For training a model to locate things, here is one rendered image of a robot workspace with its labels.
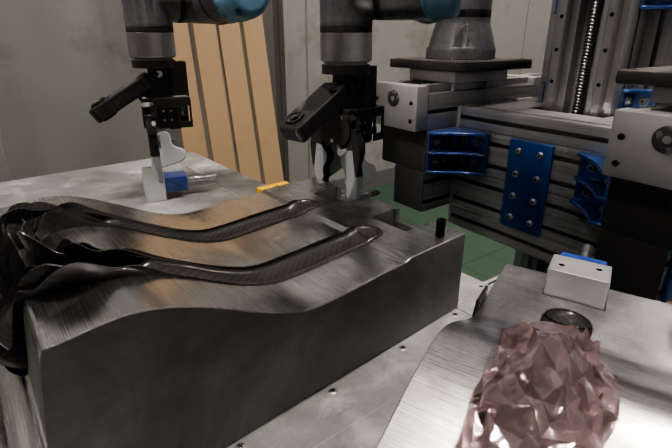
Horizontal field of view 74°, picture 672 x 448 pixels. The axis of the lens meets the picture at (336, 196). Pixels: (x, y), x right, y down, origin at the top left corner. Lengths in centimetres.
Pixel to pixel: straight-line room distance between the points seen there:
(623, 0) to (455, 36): 30
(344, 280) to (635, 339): 24
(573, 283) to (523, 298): 4
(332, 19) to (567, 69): 53
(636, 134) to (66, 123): 234
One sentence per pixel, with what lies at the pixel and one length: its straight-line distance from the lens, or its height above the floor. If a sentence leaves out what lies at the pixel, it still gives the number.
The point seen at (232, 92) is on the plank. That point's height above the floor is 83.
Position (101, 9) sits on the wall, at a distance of 256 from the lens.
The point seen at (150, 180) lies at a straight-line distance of 87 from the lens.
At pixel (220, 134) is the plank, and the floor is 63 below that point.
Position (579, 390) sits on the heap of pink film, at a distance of 28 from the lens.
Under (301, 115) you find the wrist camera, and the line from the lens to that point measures 62.
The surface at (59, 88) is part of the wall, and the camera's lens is 254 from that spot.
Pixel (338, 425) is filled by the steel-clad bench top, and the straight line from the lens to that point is 39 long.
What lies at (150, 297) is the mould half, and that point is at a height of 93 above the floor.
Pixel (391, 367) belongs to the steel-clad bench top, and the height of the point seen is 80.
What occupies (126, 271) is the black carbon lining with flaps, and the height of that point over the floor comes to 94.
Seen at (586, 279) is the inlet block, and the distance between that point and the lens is 46.
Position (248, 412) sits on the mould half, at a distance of 37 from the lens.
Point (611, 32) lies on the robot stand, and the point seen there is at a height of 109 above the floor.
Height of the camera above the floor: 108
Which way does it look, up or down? 19 degrees down
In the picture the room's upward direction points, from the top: straight up
